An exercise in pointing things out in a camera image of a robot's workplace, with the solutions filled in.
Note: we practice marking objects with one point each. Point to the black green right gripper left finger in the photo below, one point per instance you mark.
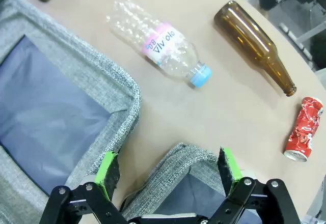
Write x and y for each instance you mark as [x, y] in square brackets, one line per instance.
[107, 173]

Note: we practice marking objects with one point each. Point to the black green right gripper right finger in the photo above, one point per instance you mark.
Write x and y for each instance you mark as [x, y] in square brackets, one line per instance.
[229, 168]

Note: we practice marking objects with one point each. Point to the crushed red can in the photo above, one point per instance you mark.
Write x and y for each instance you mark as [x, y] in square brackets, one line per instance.
[303, 129]

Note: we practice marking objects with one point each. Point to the brown glass bottle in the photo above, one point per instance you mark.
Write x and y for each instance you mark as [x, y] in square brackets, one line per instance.
[249, 40]

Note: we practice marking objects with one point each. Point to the clear plastic bottle pink label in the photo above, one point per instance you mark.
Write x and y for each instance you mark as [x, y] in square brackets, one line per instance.
[163, 45]

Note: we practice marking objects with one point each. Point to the grey fabric basket can label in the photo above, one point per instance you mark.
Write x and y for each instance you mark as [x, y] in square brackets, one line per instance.
[178, 163]

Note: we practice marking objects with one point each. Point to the grey fabric basket plastic label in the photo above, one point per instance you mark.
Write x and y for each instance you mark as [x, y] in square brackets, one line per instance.
[76, 56]

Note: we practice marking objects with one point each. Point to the grey metal floor frame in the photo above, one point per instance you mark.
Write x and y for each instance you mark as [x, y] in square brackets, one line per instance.
[303, 34]

